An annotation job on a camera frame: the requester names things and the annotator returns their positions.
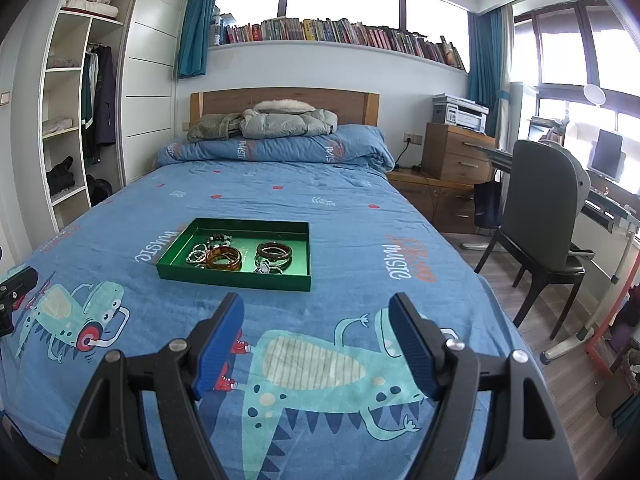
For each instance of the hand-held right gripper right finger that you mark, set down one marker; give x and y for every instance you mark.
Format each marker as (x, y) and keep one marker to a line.
(412, 350)

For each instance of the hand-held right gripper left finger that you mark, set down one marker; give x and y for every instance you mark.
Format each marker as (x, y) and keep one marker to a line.
(220, 345)

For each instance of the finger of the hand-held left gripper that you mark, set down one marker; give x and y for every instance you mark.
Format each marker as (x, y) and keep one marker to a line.
(20, 282)
(5, 320)

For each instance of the amber bangle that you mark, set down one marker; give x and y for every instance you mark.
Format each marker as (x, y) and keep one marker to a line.
(220, 262)

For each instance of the thin silver bangle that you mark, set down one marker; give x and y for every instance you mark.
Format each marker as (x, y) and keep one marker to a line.
(256, 263)

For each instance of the twisted silver bangle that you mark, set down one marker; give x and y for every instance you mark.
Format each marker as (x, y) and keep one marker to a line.
(190, 259)

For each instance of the dark brown bangle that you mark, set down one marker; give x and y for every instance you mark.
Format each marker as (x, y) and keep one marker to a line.
(265, 254)

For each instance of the green tray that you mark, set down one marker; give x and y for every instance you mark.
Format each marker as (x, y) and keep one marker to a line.
(300, 245)

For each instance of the dark folded clothes pile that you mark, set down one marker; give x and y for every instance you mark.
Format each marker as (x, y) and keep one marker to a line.
(60, 175)

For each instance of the black bag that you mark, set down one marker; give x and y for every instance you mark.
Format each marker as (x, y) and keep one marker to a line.
(98, 190)

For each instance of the blue dinosaur printed bedsheet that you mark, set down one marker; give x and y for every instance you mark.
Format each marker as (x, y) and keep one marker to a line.
(350, 220)

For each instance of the low wooden bedside table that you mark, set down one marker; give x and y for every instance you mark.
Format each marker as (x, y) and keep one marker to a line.
(435, 200)

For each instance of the light folded clothes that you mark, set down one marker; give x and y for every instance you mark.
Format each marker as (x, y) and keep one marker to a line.
(57, 126)

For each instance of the dark bag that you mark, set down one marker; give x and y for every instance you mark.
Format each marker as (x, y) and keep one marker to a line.
(487, 205)

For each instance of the dark hanging clothes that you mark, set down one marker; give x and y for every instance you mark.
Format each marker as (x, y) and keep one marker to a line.
(102, 105)

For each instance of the grey chair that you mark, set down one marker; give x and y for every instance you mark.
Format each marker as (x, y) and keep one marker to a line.
(540, 200)

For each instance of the wooden drawer cabinet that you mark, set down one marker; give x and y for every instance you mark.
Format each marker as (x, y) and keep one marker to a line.
(450, 155)

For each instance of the folded blue quilt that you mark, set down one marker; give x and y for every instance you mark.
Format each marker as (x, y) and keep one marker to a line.
(280, 150)

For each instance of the olive jacket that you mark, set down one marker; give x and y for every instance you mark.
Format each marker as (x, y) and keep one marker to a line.
(210, 127)

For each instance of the grey down jacket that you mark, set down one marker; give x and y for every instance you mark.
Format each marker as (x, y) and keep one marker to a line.
(285, 122)

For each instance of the white wardrobe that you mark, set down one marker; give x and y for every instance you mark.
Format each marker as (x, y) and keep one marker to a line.
(150, 85)

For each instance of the white printer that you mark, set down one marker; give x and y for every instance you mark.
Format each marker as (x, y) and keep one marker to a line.
(460, 112)

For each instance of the wooden headboard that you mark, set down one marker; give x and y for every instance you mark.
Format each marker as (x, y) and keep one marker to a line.
(225, 100)

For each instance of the white fluffy pillow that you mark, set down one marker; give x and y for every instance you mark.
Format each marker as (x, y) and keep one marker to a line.
(282, 105)

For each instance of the white tall appliance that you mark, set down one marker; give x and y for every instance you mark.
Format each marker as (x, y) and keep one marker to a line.
(522, 115)

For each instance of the dark monitor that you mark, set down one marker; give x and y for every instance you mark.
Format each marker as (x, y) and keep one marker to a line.
(607, 152)

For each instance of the blue curtain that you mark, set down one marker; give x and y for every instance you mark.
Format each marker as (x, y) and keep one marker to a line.
(485, 60)
(197, 30)

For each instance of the white desk lamp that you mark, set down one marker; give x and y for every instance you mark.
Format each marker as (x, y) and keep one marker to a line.
(595, 95)

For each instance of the row of books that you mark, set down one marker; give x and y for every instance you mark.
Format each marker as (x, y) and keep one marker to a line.
(325, 30)

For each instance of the wall socket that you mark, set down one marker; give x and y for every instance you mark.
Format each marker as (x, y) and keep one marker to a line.
(412, 137)

